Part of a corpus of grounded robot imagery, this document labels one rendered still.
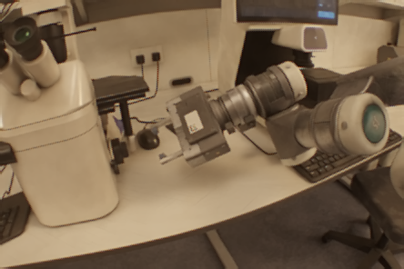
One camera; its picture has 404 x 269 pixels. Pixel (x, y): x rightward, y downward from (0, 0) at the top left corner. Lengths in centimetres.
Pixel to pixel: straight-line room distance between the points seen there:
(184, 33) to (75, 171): 91
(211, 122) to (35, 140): 31
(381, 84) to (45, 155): 53
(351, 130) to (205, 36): 103
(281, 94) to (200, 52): 82
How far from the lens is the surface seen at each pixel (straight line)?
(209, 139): 46
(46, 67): 40
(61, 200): 50
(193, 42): 124
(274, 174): 59
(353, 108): 32
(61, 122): 42
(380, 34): 229
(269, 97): 47
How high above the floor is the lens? 109
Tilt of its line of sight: 27 degrees down
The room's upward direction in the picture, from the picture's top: 4 degrees counter-clockwise
